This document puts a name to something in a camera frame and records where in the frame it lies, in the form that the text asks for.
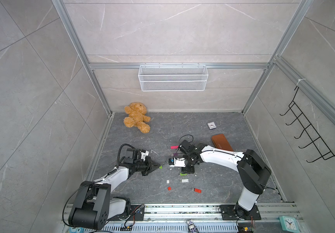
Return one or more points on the small purple toy figure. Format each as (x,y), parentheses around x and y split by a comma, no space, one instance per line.
(192,227)

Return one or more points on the teal alarm clock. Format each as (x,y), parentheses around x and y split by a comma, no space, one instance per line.
(289,224)

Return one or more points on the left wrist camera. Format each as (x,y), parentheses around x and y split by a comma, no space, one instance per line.
(143,154)

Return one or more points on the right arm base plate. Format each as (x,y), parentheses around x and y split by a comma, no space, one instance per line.
(235,212)

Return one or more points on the white wire mesh basket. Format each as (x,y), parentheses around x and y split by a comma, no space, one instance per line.
(172,77)

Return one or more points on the brown teddy bear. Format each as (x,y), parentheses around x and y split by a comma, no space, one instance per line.
(137,117)

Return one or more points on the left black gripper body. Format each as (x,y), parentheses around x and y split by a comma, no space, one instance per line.
(144,166)

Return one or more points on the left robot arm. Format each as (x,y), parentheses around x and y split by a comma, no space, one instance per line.
(93,205)

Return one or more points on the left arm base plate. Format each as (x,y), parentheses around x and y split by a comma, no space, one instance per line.
(135,212)

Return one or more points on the red usb drive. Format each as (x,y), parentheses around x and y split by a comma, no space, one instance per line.
(197,190)

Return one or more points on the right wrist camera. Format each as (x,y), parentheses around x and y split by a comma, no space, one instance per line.
(177,162)

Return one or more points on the black wire hook rack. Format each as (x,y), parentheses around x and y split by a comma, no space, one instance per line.
(309,130)

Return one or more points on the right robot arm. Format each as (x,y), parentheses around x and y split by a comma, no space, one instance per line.
(253,171)

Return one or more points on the small square pink-white packet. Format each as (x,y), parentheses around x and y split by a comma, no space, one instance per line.
(212,125)

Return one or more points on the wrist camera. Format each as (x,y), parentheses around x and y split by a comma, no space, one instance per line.
(143,154)
(177,162)

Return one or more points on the brown leather wallet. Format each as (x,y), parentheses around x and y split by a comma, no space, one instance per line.
(220,142)

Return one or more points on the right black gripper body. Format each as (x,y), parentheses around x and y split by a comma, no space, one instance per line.
(189,167)

